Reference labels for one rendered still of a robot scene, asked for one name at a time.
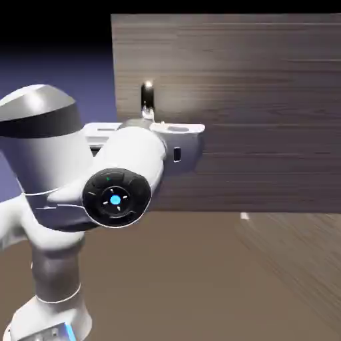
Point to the dark wood cabinet door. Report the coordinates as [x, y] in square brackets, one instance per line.
[239, 66]

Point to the dark wood cabinet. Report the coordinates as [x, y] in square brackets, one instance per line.
[266, 173]

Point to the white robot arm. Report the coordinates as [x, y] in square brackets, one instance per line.
[45, 159]

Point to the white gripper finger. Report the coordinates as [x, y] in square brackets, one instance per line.
[148, 113]

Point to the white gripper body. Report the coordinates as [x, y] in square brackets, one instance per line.
[186, 143]

